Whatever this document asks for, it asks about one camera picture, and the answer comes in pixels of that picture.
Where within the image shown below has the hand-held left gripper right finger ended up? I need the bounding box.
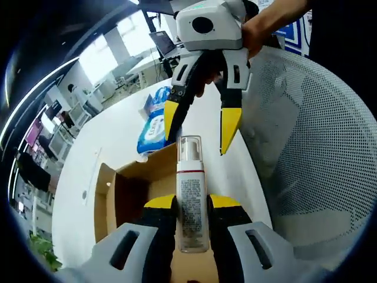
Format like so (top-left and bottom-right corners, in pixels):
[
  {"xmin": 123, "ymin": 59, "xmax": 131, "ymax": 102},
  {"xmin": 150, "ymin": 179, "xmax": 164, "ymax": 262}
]
[{"xmin": 207, "ymin": 193, "xmax": 295, "ymax": 283}]

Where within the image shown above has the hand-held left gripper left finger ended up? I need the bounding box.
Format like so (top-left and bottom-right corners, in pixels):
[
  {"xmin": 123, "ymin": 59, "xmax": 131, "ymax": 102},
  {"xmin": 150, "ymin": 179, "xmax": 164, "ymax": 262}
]
[{"xmin": 91, "ymin": 193, "xmax": 179, "ymax": 283}]

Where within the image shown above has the blue white-label wipes pack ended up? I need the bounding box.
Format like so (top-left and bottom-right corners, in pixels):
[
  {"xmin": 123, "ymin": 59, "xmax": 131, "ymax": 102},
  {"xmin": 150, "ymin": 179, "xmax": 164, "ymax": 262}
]
[{"xmin": 137, "ymin": 110, "xmax": 169, "ymax": 156}]

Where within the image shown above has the white pump bottle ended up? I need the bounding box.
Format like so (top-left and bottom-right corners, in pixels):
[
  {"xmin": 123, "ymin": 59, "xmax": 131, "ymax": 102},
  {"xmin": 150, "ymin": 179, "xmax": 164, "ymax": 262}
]
[{"xmin": 176, "ymin": 134, "xmax": 210, "ymax": 254}]

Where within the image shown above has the brown cardboard shoe box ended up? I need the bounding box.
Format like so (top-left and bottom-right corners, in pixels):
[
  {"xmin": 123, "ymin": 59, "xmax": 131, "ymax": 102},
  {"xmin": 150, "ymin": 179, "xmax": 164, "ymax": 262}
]
[{"xmin": 93, "ymin": 143, "xmax": 220, "ymax": 283}]

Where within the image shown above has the person's right hand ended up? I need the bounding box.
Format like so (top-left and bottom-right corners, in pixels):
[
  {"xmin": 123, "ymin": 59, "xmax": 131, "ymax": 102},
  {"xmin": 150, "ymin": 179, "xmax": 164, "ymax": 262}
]
[{"xmin": 195, "ymin": 14, "xmax": 272, "ymax": 98}]

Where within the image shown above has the dark computer monitor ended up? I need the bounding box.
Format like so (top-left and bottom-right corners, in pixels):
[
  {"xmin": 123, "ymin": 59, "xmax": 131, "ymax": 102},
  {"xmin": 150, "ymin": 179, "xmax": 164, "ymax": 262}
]
[{"xmin": 148, "ymin": 30, "xmax": 179, "ymax": 58}]

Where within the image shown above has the grey mesh office chair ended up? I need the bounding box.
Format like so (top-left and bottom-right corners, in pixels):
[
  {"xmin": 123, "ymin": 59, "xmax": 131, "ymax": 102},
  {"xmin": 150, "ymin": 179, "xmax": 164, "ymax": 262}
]
[{"xmin": 240, "ymin": 45, "xmax": 375, "ymax": 268}]

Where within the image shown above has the white office chair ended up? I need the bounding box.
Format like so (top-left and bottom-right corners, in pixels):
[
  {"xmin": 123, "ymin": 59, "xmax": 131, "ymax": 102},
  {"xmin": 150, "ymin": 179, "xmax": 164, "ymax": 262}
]
[
  {"xmin": 48, "ymin": 129, "xmax": 73, "ymax": 160},
  {"xmin": 69, "ymin": 101, "xmax": 92, "ymax": 127}
]

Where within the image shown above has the person's dark shirt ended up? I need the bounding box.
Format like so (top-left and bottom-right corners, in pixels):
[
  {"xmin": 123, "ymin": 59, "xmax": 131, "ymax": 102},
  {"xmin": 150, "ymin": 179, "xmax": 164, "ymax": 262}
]
[{"xmin": 307, "ymin": 0, "xmax": 377, "ymax": 98}]

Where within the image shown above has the linear ceiling light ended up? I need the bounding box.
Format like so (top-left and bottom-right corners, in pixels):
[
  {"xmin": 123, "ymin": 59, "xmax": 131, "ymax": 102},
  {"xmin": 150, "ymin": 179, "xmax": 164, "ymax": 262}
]
[{"xmin": 0, "ymin": 57, "xmax": 80, "ymax": 151}]

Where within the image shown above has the purple display screen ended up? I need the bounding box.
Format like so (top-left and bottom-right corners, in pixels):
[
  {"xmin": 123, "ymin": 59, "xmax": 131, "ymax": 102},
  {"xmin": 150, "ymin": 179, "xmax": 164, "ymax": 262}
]
[{"xmin": 25, "ymin": 117, "xmax": 44, "ymax": 147}]

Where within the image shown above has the blue wall poster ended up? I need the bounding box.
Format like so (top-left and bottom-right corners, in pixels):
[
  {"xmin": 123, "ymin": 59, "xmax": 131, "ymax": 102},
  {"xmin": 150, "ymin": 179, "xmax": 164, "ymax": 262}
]
[{"xmin": 284, "ymin": 11, "xmax": 313, "ymax": 57}]

